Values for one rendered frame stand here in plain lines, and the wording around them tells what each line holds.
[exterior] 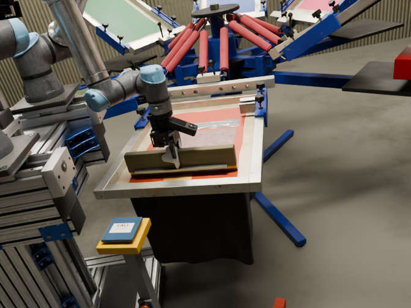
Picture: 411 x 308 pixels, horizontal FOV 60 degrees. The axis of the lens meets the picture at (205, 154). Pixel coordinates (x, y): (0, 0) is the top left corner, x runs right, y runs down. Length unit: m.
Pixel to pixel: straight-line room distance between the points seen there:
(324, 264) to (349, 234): 0.29
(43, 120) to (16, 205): 0.50
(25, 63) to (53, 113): 0.21
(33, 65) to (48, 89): 0.10
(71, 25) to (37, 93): 0.42
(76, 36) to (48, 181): 0.43
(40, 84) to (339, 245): 1.81
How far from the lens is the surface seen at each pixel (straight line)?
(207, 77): 1.92
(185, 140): 1.54
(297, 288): 2.11
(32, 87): 1.51
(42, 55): 1.51
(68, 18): 1.17
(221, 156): 1.23
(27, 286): 1.67
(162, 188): 1.21
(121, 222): 1.15
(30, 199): 1.11
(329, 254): 2.28
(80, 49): 1.16
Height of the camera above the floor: 1.64
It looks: 29 degrees down
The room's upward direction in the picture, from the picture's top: 12 degrees counter-clockwise
